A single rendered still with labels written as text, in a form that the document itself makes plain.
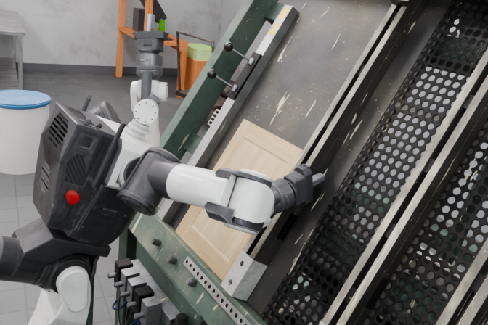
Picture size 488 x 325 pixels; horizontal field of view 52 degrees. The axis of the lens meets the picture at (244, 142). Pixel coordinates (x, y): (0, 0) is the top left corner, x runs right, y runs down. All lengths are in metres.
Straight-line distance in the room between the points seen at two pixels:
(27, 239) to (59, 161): 0.27
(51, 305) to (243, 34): 1.26
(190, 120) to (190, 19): 6.81
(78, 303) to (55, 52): 7.13
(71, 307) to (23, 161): 3.10
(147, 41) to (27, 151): 2.91
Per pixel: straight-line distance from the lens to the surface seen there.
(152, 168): 1.23
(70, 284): 1.51
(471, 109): 1.33
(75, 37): 8.48
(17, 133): 4.47
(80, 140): 1.31
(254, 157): 1.74
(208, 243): 1.75
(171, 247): 1.83
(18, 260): 1.47
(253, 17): 2.18
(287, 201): 1.38
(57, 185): 1.34
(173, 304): 1.79
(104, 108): 1.61
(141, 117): 1.40
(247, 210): 1.07
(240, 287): 1.54
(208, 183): 1.09
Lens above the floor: 1.81
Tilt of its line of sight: 18 degrees down
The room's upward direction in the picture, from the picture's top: 7 degrees clockwise
